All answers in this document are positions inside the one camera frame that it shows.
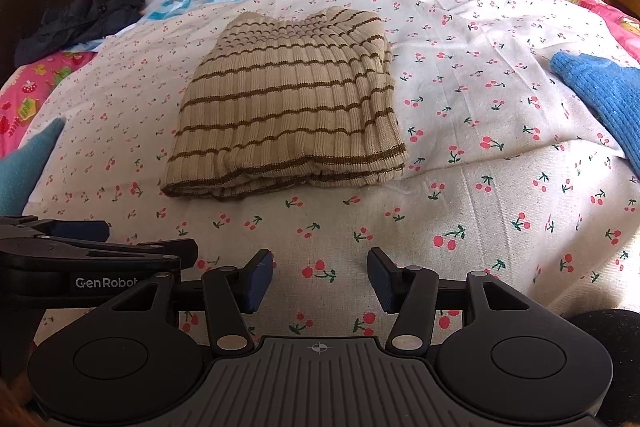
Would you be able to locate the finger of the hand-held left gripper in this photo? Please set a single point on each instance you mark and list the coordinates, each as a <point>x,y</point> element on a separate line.
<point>82,231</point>
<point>150,251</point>

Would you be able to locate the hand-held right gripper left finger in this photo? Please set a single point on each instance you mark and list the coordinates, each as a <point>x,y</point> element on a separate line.
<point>259,282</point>

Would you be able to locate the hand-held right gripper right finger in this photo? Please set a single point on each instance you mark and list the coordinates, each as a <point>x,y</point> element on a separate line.
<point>380,282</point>

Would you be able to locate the beige brown striped knit sweater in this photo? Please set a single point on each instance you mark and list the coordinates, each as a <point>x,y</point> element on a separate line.
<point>285,107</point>

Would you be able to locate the teal cloth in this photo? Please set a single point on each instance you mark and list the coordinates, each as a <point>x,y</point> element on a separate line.
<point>25,172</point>

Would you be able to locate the white cherry print sheet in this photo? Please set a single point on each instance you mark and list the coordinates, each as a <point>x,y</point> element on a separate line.
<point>450,207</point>

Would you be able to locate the pink printed bedsheet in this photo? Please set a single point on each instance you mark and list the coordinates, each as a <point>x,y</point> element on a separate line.
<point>30,92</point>

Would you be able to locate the dark jacket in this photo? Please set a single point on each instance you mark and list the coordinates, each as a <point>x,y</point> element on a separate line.
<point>75,24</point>

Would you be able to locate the blue knit sweater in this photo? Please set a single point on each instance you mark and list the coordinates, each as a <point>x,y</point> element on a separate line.
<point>610,102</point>

